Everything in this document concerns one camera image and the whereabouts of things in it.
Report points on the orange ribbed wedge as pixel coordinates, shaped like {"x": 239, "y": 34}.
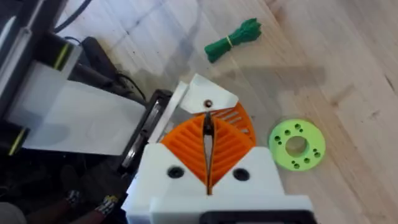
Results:
{"x": 239, "y": 119}

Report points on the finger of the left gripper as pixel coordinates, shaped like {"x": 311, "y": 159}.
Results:
{"x": 205, "y": 91}

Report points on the green toy vegetable bundle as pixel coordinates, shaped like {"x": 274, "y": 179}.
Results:
{"x": 239, "y": 37}

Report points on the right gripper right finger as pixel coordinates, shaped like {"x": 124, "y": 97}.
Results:
{"x": 236, "y": 158}

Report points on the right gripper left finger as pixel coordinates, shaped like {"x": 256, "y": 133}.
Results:
{"x": 183, "y": 155}

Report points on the black upright wrist plate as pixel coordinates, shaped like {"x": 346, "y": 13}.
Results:
{"x": 149, "y": 124}

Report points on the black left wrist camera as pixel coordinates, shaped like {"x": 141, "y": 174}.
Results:
{"x": 96, "y": 65}

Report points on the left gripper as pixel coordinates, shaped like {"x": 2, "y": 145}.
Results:
{"x": 81, "y": 118}

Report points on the green disc with holes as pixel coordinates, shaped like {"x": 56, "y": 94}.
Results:
{"x": 280, "y": 149}

